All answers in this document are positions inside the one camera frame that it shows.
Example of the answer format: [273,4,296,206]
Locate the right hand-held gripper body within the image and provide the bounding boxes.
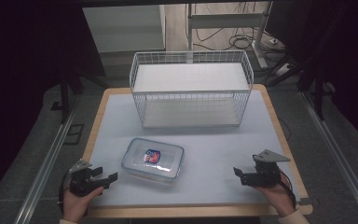
[240,149,291,189]

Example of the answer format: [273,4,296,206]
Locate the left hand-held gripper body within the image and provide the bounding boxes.
[68,159,107,197]

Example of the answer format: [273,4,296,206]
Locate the person's left hand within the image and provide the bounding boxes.
[62,186,104,224]

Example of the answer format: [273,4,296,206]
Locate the person's right hand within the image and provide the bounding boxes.
[255,175,296,217]

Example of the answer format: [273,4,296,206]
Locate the light blue table mat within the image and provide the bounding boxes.
[88,89,301,208]

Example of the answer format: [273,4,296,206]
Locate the red and blue packet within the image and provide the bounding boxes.
[142,147,162,164]

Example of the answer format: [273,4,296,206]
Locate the clear plastic lidded container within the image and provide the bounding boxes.
[120,137,186,185]

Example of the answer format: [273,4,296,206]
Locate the black stand leg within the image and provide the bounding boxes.
[50,69,110,125]
[267,55,337,121]

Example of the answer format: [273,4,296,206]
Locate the white power strip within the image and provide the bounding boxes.
[274,63,294,77]

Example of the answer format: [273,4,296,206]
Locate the dark curtain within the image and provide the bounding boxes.
[0,0,107,213]
[265,0,358,153]

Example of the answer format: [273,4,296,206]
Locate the white cabinet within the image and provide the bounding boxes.
[81,4,167,53]

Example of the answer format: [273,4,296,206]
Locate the grey metal stand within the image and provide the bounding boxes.
[186,1,275,70]

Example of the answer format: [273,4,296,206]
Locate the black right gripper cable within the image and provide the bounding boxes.
[278,169,297,210]

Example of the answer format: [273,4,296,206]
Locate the aluminium floor rail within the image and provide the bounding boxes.
[13,101,80,224]
[300,91,358,224]

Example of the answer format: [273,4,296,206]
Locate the black floor frame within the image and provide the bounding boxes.
[62,123,85,146]

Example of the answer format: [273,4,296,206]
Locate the white wire rack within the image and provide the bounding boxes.
[129,49,255,130]

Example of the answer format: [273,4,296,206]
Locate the black floor cables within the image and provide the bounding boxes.
[193,3,288,63]

